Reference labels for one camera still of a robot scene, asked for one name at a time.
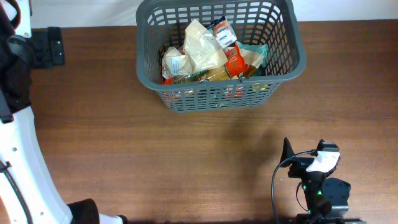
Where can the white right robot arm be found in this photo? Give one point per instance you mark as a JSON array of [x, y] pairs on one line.
[[326, 197]]

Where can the teal wet wipes packet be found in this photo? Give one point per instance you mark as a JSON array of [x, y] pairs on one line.
[[261, 49]]

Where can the grey plastic basket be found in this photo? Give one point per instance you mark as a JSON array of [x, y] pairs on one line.
[[161, 24]]

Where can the beige snack bag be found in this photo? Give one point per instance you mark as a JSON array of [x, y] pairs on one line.
[[253, 60]]

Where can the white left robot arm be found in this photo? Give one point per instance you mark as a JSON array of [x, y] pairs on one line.
[[27, 189]]

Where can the San Remo spaghetti packet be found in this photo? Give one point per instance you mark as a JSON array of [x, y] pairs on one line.
[[233, 69]]

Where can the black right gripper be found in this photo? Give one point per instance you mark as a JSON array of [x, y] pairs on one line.
[[300, 164]]

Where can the Kleenex tissue multipack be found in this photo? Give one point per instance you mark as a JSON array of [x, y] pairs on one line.
[[223, 32]]

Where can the beige paper bag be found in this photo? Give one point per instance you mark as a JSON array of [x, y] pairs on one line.
[[200, 51]]

